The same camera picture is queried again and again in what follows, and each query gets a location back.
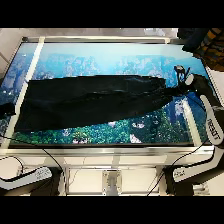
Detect black jeans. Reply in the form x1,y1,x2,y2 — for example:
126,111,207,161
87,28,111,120
14,74,188,133

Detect black garment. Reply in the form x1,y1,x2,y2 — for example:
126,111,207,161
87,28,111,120
177,27,210,54

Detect orange checked garment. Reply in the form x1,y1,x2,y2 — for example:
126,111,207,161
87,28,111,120
193,27,224,73

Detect silver frame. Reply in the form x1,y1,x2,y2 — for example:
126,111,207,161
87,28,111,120
0,35,224,197

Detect black cable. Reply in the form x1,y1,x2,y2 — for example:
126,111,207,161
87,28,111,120
0,155,26,176
146,141,208,197
0,133,66,174

